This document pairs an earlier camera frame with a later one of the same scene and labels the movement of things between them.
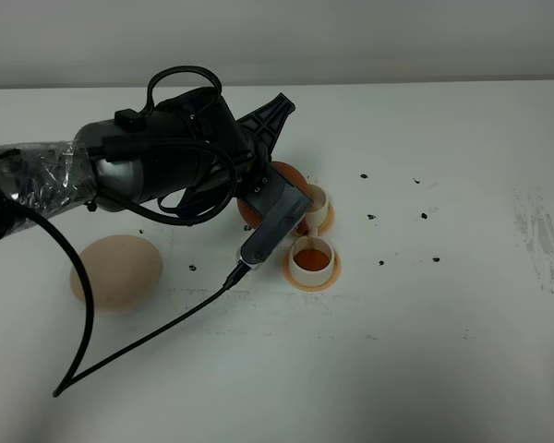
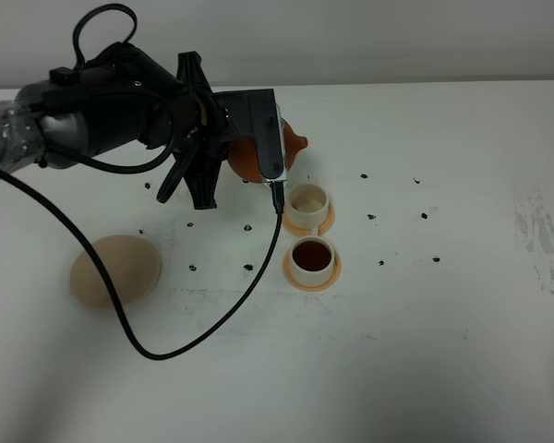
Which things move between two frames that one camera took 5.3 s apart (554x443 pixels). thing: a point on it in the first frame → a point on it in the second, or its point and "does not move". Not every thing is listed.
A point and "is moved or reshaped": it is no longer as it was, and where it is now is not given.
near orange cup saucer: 335,274 does not move
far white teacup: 319,207 does not move
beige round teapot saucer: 123,272 does not move
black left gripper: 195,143 → 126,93
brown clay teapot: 251,217 is moved or reshaped
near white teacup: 311,260 does not move
